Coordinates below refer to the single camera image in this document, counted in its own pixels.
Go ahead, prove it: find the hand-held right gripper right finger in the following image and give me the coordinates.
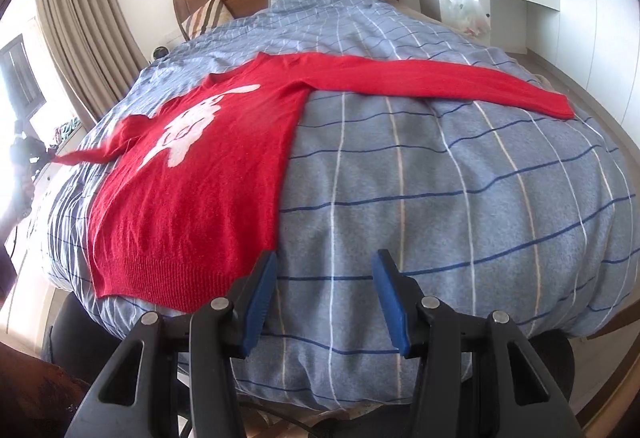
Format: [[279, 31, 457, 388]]
[[372, 249, 583, 438]]

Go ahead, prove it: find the red knit sweater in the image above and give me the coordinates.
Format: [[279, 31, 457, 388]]
[[50, 52, 575, 313]]

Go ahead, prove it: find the white wardrobe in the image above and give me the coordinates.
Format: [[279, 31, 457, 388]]
[[515, 0, 640, 129]]

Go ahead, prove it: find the beige curtain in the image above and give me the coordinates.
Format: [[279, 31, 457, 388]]
[[30, 0, 151, 126]]

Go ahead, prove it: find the white plastic bag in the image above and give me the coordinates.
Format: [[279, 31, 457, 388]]
[[442, 0, 492, 37]]

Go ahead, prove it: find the striped pillow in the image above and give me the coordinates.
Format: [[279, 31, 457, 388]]
[[182, 0, 233, 41]]

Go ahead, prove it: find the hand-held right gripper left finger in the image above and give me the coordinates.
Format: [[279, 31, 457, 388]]
[[65, 249, 279, 438]]

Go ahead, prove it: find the blue plaid duvet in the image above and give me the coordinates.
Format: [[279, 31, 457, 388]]
[[30, 0, 640, 411]]

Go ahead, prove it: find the window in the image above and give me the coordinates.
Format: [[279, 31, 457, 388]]
[[0, 32, 41, 119]]

